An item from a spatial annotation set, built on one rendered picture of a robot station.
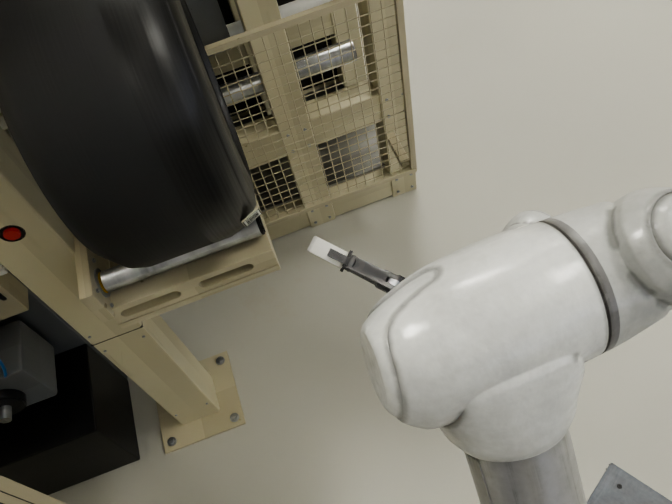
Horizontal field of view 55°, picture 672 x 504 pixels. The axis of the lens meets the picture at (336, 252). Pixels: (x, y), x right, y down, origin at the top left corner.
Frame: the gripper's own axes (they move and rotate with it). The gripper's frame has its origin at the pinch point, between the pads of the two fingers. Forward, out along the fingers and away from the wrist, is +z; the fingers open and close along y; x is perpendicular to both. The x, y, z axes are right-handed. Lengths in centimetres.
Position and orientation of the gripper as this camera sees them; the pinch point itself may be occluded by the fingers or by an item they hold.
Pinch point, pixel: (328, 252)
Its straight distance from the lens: 113.9
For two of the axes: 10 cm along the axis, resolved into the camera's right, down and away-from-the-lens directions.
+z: -8.9, -4.5, 0.2
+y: -0.2, 0.9, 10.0
